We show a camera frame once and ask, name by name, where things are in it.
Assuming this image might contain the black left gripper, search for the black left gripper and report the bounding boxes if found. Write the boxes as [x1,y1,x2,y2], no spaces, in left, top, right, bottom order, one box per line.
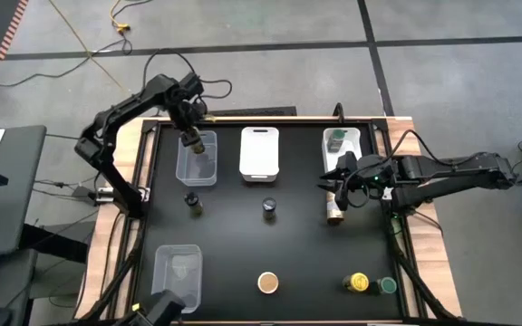
[172,94,208,147]

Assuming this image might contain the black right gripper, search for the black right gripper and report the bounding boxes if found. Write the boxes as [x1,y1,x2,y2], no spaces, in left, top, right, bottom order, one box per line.
[317,151,396,212]

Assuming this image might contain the yellow-lid spice jar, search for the yellow-lid spice jar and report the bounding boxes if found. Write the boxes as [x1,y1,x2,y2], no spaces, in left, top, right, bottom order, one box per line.
[342,272,371,293]
[182,129,207,156]

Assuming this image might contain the tan-lid spice jar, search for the tan-lid spice jar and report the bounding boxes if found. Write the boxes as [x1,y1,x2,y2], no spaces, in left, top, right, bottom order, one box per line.
[256,271,280,295]
[325,192,345,226]

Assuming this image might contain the green-lid spice jar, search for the green-lid spice jar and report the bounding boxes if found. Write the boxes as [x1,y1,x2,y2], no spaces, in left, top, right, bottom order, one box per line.
[369,276,399,296]
[326,128,348,154]

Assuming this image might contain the black-lid spice jar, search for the black-lid spice jar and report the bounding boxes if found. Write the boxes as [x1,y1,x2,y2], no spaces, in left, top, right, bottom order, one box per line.
[261,197,277,222]
[184,191,205,217]

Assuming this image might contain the clear plastic bin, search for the clear plastic bin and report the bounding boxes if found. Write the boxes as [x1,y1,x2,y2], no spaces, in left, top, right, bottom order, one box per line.
[176,129,218,187]
[149,244,204,315]

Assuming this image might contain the white plastic bin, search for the white plastic bin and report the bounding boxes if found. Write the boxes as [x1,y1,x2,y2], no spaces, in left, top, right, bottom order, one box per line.
[238,126,281,183]
[322,127,363,183]

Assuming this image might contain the black ribbed bar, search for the black ribbed bar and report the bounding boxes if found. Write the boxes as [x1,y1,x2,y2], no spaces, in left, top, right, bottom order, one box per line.
[208,106,298,118]

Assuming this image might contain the grey desk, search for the grey desk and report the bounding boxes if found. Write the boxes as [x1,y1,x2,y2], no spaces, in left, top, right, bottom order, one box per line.
[0,125,48,262]

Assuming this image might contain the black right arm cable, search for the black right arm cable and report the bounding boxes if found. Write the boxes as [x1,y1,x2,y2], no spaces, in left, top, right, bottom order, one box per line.
[346,129,443,210]

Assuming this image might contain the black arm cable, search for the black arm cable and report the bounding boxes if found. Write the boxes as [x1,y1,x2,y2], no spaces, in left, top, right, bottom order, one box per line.
[142,47,234,100]
[346,129,443,210]

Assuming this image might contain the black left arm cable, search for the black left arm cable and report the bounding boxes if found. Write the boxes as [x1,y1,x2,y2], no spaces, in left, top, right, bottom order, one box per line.
[142,47,234,100]

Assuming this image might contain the long yellow floor cable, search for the long yellow floor cable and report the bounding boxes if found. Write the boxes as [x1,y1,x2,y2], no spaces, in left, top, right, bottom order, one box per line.
[47,0,129,94]

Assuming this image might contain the yellow cable with plug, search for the yellow cable with plug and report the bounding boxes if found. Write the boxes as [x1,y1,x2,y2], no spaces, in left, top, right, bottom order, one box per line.
[109,0,131,34]

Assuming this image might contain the black floor cable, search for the black floor cable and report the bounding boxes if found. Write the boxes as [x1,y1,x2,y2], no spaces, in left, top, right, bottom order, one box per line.
[0,26,153,88]

